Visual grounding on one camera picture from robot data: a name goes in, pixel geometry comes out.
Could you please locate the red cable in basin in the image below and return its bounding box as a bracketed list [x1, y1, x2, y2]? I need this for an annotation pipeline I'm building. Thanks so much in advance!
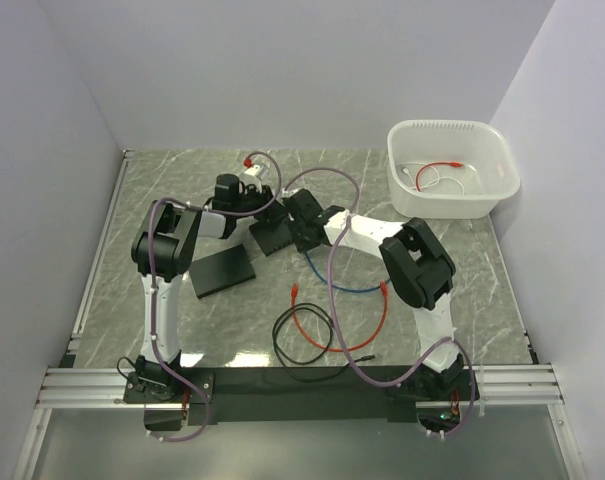
[414, 160, 462, 193]

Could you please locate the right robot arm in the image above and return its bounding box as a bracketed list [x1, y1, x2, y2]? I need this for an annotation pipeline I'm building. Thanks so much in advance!
[283, 189, 463, 399]

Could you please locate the red ethernet cable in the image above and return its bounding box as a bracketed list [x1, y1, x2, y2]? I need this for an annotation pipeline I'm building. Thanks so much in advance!
[289, 280, 389, 353]

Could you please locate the white cable in basin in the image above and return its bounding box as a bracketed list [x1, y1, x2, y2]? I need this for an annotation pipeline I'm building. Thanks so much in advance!
[400, 163, 483, 196]

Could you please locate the black ethernet cable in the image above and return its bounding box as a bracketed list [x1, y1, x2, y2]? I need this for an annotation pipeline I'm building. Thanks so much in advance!
[271, 302, 377, 384]

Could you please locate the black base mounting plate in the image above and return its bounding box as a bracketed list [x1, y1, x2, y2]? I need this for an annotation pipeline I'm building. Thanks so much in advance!
[121, 366, 478, 426]

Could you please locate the aluminium frame rail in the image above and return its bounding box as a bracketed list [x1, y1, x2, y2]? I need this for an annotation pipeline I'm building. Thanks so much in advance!
[35, 365, 564, 409]

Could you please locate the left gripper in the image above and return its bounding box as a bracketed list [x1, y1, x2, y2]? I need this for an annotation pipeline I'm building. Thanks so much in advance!
[234, 184, 290, 225]

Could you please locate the black network switch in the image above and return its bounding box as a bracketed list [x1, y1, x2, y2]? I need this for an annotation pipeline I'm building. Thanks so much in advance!
[249, 219, 294, 257]

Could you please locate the black flat box left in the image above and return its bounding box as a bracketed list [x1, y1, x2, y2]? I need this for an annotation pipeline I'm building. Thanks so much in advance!
[189, 245, 256, 299]

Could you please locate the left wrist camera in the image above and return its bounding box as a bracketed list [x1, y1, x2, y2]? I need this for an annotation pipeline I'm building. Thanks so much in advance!
[240, 157, 270, 190]

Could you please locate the blue ethernet cable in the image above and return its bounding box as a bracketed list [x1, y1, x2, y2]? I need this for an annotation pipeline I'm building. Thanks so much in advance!
[302, 249, 394, 293]

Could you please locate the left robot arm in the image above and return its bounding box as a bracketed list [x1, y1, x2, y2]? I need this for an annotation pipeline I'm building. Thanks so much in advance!
[131, 174, 286, 402]

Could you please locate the white plastic basin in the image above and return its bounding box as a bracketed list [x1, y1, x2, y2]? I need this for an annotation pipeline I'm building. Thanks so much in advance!
[387, 120, 521, 219]

